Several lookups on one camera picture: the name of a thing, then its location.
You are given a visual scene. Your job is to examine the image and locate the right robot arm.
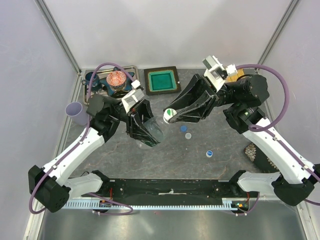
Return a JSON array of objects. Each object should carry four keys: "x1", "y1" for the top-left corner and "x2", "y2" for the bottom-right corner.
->
[{"x1": 163, "y1": 74, "x2": 320, "y2": 206}]

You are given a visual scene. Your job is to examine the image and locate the white bottle cap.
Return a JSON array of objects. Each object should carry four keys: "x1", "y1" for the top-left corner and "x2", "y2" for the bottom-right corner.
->
[{"x1": 185, "y1": 132, "x2": 192, "y2": 140}]

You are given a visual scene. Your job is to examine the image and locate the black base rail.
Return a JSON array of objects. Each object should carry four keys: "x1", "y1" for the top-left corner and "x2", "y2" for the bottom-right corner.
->
[{"x1": 96, "y1": 178, "x2": 258, "y2": 204}]

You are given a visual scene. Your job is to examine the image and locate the white green Cestbon cap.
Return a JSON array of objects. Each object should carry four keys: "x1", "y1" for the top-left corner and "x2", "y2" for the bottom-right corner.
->
[{"x1": 163, "y1": 108, "x2": 177, "y2": 124}]

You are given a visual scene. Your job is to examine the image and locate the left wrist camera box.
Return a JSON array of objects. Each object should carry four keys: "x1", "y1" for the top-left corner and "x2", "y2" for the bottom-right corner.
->
[{"x1": 121, "y1": 80, "x2": 145, "y2": 113}]

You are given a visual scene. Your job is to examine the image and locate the blue white Pocari cap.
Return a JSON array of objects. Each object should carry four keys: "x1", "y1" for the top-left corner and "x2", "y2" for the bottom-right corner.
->
[{"x1": 206, "y1": 150, "x2": 213, "y2": 158}]

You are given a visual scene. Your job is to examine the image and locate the green label plastic bottle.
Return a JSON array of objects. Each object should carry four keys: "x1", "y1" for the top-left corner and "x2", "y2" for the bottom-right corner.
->
[{"x1": 143, "y1": 116, "x2": 165, "y2": 143}]

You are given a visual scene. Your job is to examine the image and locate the green square plate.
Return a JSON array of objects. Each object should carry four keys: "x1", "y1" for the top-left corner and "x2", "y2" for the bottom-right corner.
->
[{"x1": 143, "y1": 66, "x2": 181, "y2": 96}]

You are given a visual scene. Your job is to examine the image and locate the metal tray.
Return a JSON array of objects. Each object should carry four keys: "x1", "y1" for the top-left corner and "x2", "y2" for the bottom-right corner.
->
[{"x1": 82, "y1": 65, "x2": 141, "y2": 106}]

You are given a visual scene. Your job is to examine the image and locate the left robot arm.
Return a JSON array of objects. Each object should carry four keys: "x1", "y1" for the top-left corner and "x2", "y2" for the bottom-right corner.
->
[{"x1": 28, "y1": 94, "x2": 159, "y2": 213}]

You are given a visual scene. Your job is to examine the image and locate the dark floral square plate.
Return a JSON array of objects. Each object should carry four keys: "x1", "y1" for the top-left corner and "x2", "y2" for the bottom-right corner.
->
[{"x1": 243, "y1": 142, "x2": 279, "y2": 174}]

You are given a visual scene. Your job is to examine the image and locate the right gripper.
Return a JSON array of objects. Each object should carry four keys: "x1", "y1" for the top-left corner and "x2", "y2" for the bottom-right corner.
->
[{"x1": 163, "y1": 73, "x2": 239, "y2": 125}]

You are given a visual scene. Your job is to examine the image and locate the white cable duct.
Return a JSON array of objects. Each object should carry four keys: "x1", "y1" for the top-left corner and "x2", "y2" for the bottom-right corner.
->
[{"x1": 62, "y1": 197, "x2": 237, "y2": 211}]

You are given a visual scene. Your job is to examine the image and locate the blue bottle cap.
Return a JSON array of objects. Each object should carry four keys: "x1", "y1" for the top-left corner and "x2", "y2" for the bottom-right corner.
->
[{"x1": 180, "y1": 125, "x2": 188, "y2": 132}]

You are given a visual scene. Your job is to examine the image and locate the red patterned bowl on tray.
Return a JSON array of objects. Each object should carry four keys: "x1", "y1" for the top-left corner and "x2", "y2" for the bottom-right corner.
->
[{"x1": 106, "y1": 70, "x2": 127, "y2": 88}]

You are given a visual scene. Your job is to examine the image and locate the purple plastic cup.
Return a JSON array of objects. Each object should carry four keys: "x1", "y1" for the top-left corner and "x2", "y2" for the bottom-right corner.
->
[{"x1": 65, "y1": 101, "x2": 88, "y2": 126}]

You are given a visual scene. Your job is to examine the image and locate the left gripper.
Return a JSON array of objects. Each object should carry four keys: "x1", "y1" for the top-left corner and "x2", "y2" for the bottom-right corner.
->
[{"x1": 109, "y1": 97, "x2": 164, "y2": 143}]

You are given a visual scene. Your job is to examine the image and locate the dark blue mug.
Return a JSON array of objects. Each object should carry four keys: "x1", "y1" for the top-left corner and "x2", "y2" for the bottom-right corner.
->
[{"x1": 81, "y1": 72, "x2": 101, "y2": 89}]

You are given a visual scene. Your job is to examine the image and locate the yellow bamboo pattern plate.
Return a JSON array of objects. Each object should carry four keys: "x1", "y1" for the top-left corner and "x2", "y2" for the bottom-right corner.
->
[{"x1": 226, "y1": 69, "x2": 245, "y2": 83}]

